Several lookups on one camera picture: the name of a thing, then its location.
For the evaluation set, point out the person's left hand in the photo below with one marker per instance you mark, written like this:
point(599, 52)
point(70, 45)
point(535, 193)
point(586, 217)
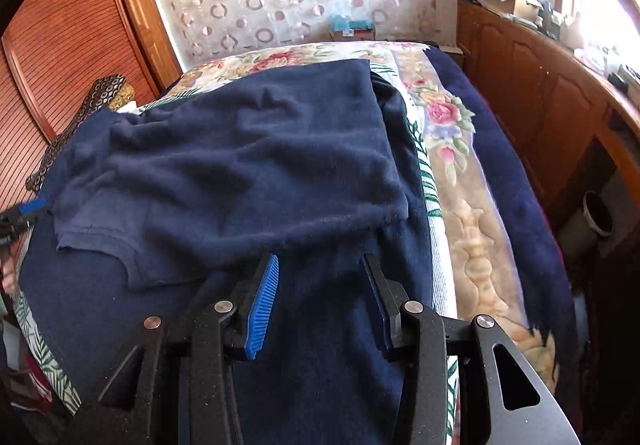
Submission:
point(7, 277)

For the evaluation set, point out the wooden slatted wardrobe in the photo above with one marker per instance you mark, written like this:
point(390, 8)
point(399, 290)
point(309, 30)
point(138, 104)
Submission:
point(75, 25)

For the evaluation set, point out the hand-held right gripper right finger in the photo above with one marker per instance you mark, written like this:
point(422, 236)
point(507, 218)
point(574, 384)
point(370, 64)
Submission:
point(386, 320)

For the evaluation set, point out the round waste bin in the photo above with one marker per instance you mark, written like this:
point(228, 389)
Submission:
point(592, 220)

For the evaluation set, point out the navy printed t-shirt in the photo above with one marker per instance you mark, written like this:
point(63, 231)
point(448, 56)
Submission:
point(250, 150)

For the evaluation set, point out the dark circle-pattern pillow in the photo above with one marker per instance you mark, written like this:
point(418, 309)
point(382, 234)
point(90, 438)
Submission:
point(100, 92)

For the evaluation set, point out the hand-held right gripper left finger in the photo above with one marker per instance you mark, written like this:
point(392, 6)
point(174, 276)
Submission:
point(260, 310)

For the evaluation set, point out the small cardboard box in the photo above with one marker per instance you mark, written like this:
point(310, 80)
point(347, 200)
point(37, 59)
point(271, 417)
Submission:
point(351, 29)

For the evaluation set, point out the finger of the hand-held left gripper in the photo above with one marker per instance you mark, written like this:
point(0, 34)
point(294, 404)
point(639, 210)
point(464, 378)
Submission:
point(30, 208)

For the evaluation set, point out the long wooden cabinet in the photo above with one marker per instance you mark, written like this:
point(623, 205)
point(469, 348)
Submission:
point(540, 100)

